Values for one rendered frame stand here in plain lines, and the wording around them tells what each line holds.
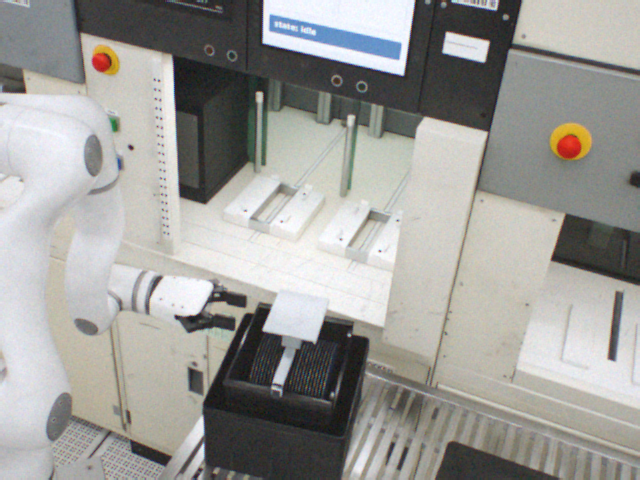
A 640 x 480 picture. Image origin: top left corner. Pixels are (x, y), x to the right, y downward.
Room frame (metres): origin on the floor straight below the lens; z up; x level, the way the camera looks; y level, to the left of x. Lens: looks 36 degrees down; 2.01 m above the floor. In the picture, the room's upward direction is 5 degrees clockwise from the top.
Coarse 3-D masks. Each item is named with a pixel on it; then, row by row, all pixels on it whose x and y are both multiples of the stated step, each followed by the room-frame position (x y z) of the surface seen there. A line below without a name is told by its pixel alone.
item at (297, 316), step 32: (256, 320) 1.12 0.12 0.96; (288, 320) 1.00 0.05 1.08; (320, 320) 1.01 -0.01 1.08; (256, 352) 1.13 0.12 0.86; (288, 352) 1.00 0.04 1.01; (224, 384) 0.92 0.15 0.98; (256, 384) 0.93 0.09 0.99; (256, 416) 0.93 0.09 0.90; (288, 416) 0.92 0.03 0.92; (320, 416) 0.91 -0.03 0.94
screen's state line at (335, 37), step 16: (272, 16) 1.34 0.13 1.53; (272, 32) 1.34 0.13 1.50; (288, 32) 1.33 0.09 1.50; (304, 32) 1.32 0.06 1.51; (320, 32) 1.31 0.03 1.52; (336, 32) 1.30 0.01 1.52; (352, 32) 1.29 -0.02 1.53; (352, 48) 1.29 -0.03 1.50; (368, 48) 1.28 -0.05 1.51; (384, 48) 1.27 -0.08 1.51; (400, 48) 1.26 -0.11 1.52
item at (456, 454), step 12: (456, 444) 0.94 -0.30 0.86; (444, 456) 0.91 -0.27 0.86; (456, 456) 0.91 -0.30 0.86; (468, 456) 0.91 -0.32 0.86; (480, 456) 0.91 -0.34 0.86; (492, 456) 0.92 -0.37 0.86; (444, 468) 0.88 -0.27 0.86; (456, 468) 0.88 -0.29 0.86; (468, 468) 0.88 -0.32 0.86; (480, 468) 0.89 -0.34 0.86; (492, 468) 0.89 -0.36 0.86; (504, 468) 0.89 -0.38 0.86; (516, 468) 0.89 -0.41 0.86; (528, 468) 0.90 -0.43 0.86
